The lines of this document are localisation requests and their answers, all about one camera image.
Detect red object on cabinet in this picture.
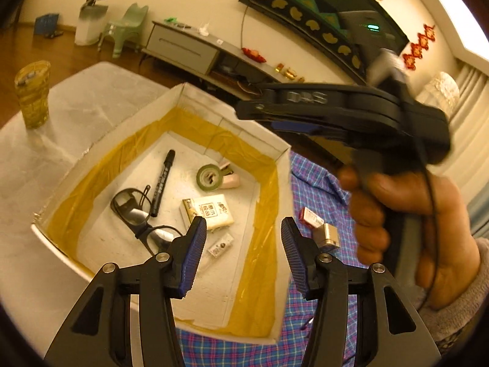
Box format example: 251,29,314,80
242,47,267,63

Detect gold ornaments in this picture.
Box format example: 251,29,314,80
275,63,304,83

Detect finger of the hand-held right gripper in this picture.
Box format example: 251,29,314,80
267,117,346,142
235,98,279,122

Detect thin hanging cable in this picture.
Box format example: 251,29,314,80
240,6,249,48

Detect blue plaid cloth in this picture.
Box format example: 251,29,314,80
174,151,425,367

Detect green tape roll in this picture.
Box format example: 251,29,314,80
196,163,225,192

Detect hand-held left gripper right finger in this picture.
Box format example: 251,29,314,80
281,217,440,367

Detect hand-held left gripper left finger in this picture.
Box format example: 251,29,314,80
45,216,209,367

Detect small white printed packet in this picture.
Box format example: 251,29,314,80
207,232,234,258

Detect dark patterned wall hanging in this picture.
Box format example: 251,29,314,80
239,0,409,85

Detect yellow patterned glass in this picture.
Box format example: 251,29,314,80
14,60,51,130

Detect person's right hand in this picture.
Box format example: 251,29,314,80
338,166,482,310

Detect green plastic chair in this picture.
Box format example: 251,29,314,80
97,3,149,60

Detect red hanging wall ornament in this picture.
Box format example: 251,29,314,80
401,25,436,71

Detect long grey tv cabinet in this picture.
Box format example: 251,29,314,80
141,21,306,104

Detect pink eraser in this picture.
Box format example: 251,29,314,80
219,162,241,189

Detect white lace cushion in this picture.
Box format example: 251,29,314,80
416,72,461,117

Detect pale curtain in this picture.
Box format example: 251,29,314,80
451,61,489,238

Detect red white small box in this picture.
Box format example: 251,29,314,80
298,206,325,230

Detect white box with yellow lining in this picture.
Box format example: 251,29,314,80
31,82,293,347

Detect black marker pen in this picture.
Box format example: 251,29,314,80
149,149,176,218

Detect black eyeglasses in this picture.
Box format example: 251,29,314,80
110,185,188,257

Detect white trash bin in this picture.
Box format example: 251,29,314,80
74,0,109,46

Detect small metallic box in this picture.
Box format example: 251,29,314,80
312,222,341,251

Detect white gold printed packet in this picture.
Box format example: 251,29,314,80
180,195,235,234

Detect person's right forearm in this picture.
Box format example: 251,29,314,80
414,237,489,356

